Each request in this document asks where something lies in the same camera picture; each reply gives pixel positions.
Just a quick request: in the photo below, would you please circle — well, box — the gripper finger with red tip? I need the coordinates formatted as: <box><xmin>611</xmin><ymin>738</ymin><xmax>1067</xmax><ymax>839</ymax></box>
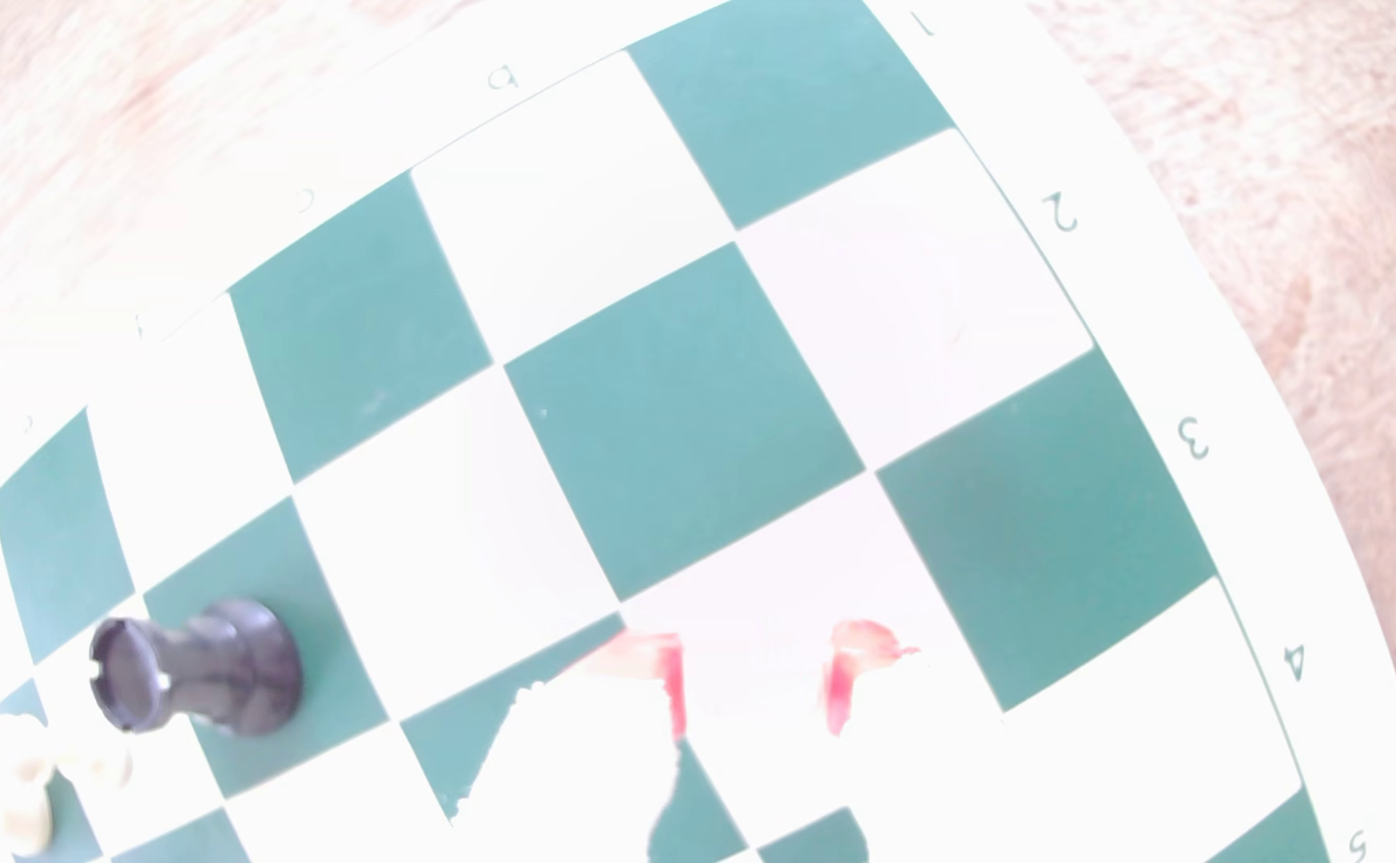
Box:
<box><xmin>821</xmin><ymin>618</ymin><xmax>1083</xmax><ymax>863</ymax></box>
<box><xmin>448</xmin><ymin>630</ymin><xmax>690</xmax><ymax>863</ymax></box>

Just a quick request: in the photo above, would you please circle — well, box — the green and white chess mat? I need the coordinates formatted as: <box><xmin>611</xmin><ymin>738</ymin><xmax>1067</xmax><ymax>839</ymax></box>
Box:
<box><xmin>0</xmin><ymin>0</ymin><xmax>1396</xmax><ymax>863</ymax></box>

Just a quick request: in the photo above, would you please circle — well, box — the black chess rook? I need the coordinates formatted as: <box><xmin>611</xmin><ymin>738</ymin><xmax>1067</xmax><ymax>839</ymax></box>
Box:
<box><xmin>89</xmin><ymin>599</ymin><xmax>304</xmax><ymax>736</ymax></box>

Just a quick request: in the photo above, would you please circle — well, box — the white chess pawn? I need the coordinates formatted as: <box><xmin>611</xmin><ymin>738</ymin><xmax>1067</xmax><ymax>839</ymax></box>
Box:
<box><xmin>0</xmin><ymin>713</ymin><xmax>133</xmax><ymax>795</ymax></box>

